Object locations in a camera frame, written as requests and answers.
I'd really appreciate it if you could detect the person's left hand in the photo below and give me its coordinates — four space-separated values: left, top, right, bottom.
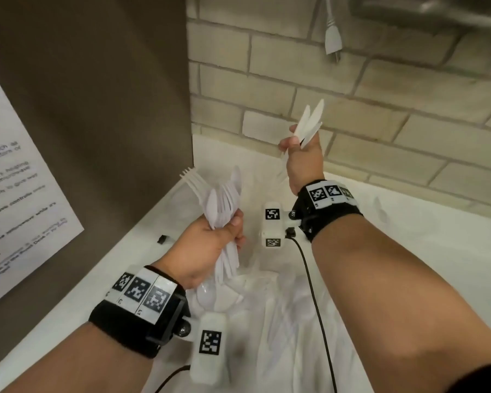
151 209 247 290

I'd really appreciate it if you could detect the person's right hand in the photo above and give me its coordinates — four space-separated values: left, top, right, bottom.
278 124 326 197

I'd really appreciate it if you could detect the bundle of mixed white cutlery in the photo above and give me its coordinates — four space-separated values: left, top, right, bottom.
179 165 245 284

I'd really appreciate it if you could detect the pile of white plastic cutlery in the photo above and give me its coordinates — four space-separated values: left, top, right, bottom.
195 265 337 393

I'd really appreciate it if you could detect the person's right forearm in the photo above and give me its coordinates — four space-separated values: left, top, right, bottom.
310 213 491 393

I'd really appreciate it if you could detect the person's left forearm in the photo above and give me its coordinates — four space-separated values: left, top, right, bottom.
0 321 154 393

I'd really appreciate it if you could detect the black wristband with marker tags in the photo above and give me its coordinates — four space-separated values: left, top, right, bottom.
290 180 364 242
88 264 191 359

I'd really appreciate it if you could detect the brown partition panel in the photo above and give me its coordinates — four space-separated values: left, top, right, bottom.
0 0 194 374

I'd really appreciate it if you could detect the white paper notice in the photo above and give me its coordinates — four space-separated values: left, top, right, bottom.
0 72 85 312

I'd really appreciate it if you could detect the black shirt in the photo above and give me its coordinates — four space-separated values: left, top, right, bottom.
445 361 491 393

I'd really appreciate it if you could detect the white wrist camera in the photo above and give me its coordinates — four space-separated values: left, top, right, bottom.
260 201 292 251
189 312 230 386

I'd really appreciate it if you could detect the black camera cable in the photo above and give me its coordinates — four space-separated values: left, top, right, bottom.
285 228 339 393
153 364 192 393

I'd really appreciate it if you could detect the white power cord with plug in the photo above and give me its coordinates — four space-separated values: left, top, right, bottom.
323 0 344 64

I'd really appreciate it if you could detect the steel wall dispenser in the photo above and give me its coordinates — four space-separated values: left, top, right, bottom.
349 0 491 33

